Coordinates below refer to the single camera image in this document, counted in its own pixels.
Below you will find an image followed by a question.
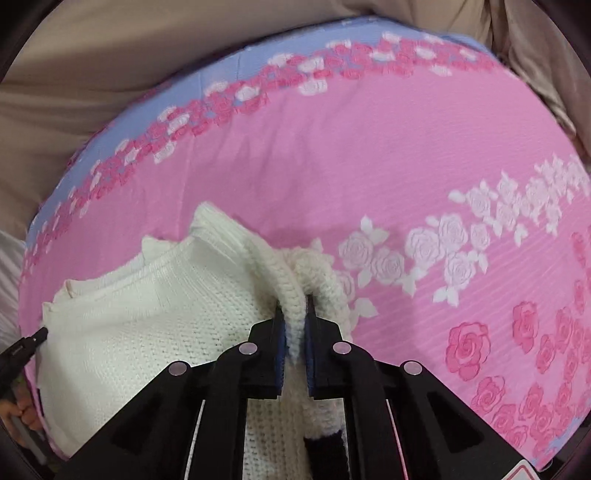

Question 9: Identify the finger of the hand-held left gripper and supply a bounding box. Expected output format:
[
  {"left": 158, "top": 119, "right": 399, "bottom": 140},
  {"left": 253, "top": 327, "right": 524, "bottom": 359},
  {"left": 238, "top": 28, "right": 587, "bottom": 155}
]
[{"left": 0, "top": 326, "right": 49, "bottom": 376}]

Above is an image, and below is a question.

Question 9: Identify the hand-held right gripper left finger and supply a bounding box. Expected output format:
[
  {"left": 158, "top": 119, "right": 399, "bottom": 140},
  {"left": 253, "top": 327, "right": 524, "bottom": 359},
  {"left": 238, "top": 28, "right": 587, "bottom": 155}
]
[{"left": 54, "top": 301, "right": 288, "bottom": 480}]

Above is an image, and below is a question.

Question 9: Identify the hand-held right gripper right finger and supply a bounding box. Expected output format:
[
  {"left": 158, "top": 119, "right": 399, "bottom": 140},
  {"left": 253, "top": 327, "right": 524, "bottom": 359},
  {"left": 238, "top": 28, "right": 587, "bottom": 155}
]
[{"left": 305, "top": 295, "right": 522, "bottom": 480}]

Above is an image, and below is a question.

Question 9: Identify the white knitted sweater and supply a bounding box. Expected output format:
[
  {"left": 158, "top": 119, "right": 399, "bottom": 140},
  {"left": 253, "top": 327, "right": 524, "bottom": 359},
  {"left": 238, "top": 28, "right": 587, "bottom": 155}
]
[{"left": 36, "top": 201, "right": 356, "bottom": 480}]

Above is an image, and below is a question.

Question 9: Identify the person's left hand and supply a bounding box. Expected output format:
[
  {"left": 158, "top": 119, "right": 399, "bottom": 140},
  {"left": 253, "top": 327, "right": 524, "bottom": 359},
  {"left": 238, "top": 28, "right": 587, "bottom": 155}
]
[{"left": 0, "top": 381, "right": 41, "bottom": 446}]

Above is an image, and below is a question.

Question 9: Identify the pink rose-print bed sheet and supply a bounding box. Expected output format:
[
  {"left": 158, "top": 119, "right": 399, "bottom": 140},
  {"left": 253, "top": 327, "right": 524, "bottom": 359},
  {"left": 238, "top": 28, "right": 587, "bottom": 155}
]
[{"left": 18, "top": 16, "right": 591, "bottom": 470}]

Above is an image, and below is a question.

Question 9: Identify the beige blanket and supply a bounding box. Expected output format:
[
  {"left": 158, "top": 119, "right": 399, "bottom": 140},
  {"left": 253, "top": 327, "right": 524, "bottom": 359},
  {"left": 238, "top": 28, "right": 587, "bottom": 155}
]
[{"left": 0, "top": 0, "right": 591, "bottom": 241}]

